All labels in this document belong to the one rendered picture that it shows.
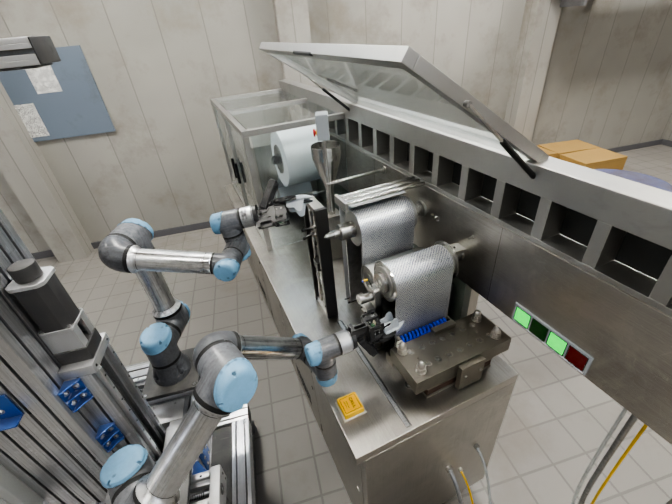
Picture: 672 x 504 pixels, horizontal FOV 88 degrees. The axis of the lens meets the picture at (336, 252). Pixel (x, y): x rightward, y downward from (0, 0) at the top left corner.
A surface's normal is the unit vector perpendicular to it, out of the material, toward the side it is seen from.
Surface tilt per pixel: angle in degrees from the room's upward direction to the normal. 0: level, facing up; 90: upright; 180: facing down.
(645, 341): 90
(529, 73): 90
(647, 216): 90
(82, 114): 90
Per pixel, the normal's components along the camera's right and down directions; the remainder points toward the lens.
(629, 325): -0.91, 0.29
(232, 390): 0.71, 0.26
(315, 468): -0.07, -0.83
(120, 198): 0.25, 0.52
